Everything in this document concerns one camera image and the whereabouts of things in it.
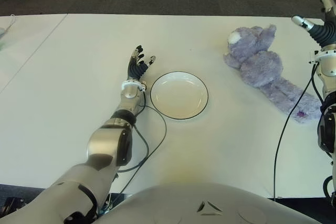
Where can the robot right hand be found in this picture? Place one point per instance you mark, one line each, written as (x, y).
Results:
(325, 35)

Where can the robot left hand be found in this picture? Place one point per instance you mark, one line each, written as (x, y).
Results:
(136, 69)

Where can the purple plush doll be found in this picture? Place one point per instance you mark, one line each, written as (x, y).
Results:
(260, 69)

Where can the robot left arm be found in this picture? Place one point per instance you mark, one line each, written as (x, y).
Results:
(105, 140)

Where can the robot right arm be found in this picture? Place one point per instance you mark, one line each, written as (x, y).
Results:
(329, 77)

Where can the white plate with black rim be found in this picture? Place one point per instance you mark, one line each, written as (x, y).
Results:
(179, 98)

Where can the clear plastic bag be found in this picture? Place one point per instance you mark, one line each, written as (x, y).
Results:
(5, 35)

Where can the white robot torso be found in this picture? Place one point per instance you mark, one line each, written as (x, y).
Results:
(210, 205)

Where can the black equipment under table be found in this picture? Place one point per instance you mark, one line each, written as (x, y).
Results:
(13, 207)

